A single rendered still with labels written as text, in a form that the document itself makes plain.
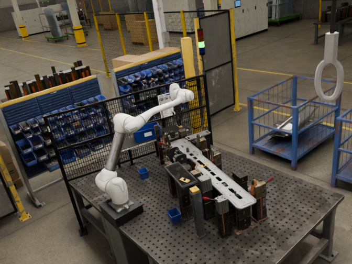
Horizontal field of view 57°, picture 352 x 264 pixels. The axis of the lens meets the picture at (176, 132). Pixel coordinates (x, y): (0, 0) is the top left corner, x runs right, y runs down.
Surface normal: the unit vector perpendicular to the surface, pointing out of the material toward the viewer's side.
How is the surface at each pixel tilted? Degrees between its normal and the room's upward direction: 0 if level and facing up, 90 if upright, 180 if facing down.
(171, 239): 0
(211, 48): 91
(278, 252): 0
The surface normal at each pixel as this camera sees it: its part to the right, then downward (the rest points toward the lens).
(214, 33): 0.66, 0.23
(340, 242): -0.14, -0.90
